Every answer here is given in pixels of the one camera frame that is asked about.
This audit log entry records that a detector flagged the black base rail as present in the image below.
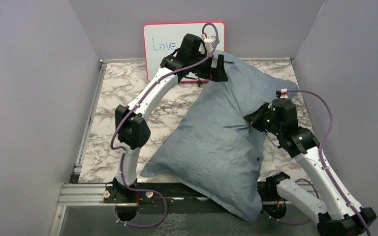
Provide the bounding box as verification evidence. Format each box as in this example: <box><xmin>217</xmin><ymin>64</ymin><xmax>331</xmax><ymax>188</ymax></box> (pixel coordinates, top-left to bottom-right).
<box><xmin>102</xmin><ymin>181</ymin><xmax>291</xmax><ymax>216</ymax></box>

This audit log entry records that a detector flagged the red framed whiteboard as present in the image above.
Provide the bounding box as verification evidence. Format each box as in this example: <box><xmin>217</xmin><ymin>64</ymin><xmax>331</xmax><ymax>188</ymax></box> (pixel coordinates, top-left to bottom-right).
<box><xmin>143</xmin><ymin>22</ymin><xmax>216</xmax><ymax>81</ymax></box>

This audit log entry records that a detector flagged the small white tag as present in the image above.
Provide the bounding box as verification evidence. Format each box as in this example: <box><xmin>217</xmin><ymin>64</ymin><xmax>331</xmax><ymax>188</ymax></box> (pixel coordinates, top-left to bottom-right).
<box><xmin>91</xmin><ymin>151</ymin><xmax>102</xmax><ymax>165</ymax></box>

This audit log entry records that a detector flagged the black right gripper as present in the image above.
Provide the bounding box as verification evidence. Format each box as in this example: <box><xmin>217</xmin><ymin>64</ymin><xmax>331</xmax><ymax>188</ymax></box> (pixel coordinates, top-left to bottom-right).
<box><xmin>244</xmin><ymin>101</ymin><xmax>283</xmax><ymax>137</ymax></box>

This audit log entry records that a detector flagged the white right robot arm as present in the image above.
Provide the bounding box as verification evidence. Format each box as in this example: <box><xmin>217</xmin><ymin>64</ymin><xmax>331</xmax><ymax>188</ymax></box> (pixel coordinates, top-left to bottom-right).
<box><xmin>244</xmin><ymin>98</ymin><xmax>377</xmax><ymax>236</ymax></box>

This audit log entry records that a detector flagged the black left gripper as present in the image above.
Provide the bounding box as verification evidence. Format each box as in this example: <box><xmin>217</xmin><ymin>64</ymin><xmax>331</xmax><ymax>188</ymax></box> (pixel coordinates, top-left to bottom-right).
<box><xmin>188</xmin><ymin>50</ymin><xmax>226</xmax><ymax>80</ymax></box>

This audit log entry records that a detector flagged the blue pillowcase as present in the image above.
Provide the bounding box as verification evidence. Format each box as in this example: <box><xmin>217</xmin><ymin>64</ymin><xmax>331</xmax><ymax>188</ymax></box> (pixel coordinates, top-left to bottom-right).
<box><xmin>140</xmin><ymin>53</ymin><xmax>297</xmax><ymax>221</ymax></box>

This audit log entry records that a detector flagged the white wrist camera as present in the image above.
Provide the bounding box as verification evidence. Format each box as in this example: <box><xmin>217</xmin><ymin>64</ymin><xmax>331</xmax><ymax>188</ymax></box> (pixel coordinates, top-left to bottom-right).
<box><xmin>276</xmin><ymin>88</ymin><xmax>289</xmax><ymax>99</ymax></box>
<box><xmin>200</xmin><ymin>33</ymin><xmax>216</xmax><ymax>54</ymax></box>

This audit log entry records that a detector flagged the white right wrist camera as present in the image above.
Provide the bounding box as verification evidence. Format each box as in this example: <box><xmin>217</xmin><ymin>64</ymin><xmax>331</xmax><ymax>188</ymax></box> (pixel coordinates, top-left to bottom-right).
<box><xmin>276</xmin><ymin>88</ymin><xmax>289</xmax><ymax>99</ymax></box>

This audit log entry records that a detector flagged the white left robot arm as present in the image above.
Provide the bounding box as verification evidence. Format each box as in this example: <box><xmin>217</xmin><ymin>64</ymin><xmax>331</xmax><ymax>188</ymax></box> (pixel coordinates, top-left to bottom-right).
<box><xmin>103</xmin><ymin>33</ymin><xmax>228</xmax><ymax>203</ymax></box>

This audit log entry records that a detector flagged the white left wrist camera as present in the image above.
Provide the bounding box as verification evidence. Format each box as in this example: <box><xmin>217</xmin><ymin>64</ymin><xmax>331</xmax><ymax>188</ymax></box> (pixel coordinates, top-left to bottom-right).
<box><xmin>200</xmin><ymin>33</ymin><xmax>216</xmax><ymax>54</ymax></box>

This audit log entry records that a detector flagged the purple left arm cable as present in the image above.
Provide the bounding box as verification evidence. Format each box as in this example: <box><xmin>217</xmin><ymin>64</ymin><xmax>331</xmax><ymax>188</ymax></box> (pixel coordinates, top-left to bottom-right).
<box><xmin>110</xmin><ymin>23</ymin><xmax>221</xmax><ymax>229</ymax></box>

